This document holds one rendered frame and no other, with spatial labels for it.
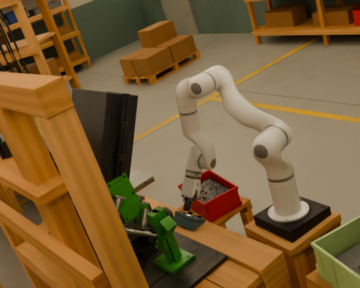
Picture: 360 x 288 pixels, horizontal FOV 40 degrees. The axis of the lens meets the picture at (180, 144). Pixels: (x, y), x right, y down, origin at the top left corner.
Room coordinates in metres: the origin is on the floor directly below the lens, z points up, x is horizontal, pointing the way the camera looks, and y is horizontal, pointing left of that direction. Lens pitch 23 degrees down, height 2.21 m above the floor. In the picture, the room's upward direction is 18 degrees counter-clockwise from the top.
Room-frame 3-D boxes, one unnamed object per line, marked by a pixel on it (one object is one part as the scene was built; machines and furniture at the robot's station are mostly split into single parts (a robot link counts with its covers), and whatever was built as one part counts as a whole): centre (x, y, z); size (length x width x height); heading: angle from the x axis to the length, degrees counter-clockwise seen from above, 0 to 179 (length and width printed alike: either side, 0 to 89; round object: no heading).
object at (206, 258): (2.14, 0.43, 0.89); 1.10 x 0.42 x 0.02; 32
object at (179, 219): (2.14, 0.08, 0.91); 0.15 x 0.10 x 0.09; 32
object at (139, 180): (2.26, 0.39, 1.11); 0.39 x 0.16 x 0.03; 122
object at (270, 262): (2.29, 0.19, 0.82); 1.50 x 0.14 x 0.15; 32
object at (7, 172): (2.00, 0.65, 1.52); 0.90 x 0.25 x 0.04; 32
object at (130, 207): (2.11, 0.34, 1.17); 0.13 x 0.12 x 0.20; 32
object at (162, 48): (8.77, -0.13, 0.37); 1.20 x 0.80 x 0.74; 127
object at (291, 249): (1.95, -0.38, 0.83); 0.32 x 0.32 x 0.04; 26
